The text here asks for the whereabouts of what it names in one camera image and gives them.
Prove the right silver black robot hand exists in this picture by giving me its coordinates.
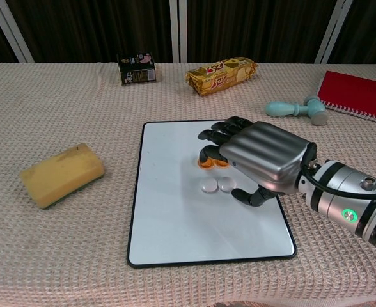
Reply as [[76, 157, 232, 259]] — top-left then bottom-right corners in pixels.
[[196, 116, 317, 207]]

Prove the round clear white magnet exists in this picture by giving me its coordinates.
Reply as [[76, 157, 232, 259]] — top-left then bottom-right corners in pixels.
[[217, 177, 237, 193], [200, 179, 219, 194]]

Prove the teal toy hammer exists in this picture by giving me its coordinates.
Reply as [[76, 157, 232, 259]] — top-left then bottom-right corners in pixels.
[[264, 95, 329, 126]]

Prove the yellow biscuit packet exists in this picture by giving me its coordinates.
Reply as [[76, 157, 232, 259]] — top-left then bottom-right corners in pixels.
[[185, 56, 259, 97]]

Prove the red spiral notebook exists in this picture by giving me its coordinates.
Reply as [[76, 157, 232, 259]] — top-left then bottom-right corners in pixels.
[[317, 70, 376, 124]]

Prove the small black printed box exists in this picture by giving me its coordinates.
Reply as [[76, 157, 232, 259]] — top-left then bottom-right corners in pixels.
[[116, 52, 158, 86]]

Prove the pink waffle tablecloth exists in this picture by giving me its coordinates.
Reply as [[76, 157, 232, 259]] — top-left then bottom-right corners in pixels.
[[0, 61, 376, 307]]

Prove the yellow sponge with green pad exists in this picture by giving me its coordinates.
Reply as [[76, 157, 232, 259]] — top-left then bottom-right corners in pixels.
[[19, 143, 106, 210]]

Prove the dark curtain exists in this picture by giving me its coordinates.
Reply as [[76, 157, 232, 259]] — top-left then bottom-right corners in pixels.
[[0, 0, 376, 64]]

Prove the white magnetic board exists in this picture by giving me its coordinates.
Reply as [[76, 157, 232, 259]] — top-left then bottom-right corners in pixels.
[[126, 119, 298, 269]]

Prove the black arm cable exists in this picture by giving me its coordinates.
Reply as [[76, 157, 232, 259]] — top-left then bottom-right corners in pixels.
[[299, 143, 376, 201]]

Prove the slanted white frame post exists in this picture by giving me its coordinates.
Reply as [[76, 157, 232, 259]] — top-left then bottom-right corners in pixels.
[[315, 0, 352, 64], [0, 0, 35, 64]]

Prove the upright white frame post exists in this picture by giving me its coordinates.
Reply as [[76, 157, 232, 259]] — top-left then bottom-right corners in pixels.
[[169, 0, 180, 64], [178, 0, 189, 64]]

